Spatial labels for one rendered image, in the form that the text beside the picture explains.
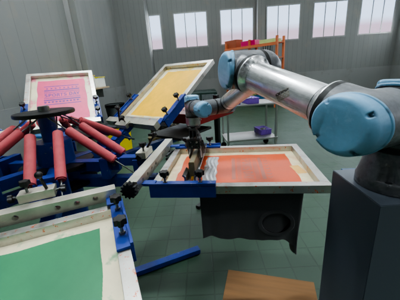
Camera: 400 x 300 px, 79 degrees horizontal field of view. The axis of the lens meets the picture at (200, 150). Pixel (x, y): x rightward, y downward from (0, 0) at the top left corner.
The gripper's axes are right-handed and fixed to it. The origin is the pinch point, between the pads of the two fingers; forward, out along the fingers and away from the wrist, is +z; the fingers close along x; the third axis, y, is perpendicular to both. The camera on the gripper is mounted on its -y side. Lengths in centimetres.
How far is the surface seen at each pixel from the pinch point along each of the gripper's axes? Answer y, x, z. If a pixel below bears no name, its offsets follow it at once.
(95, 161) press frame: 2, -59, -1
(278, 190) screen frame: 29.7, 38.8, 3.3
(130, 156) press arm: 2.2, -37.2, -3.1
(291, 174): 10.2, 48.6, 4.9
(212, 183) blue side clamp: 30.3, 10.8, -0.6
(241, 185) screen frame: 28.9, 23.5, 1.3
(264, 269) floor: -25, 42, 101
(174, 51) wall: -979, -217, -120
